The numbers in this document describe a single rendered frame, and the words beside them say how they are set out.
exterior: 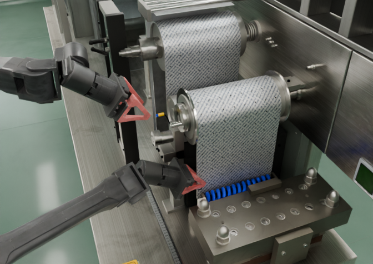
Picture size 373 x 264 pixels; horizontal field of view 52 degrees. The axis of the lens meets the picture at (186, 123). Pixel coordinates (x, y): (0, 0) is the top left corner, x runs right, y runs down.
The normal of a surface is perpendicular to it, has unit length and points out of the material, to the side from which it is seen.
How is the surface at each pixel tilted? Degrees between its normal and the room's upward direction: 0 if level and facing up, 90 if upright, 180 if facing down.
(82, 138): 0
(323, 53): 90
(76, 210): 41
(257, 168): 89
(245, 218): 0
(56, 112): 0
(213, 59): 92
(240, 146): 89
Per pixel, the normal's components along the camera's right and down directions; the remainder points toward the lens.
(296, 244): 0.36, 0.54
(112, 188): 0.62, -0.52
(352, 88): -0.93, 0.21
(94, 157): -0.01, -0.82
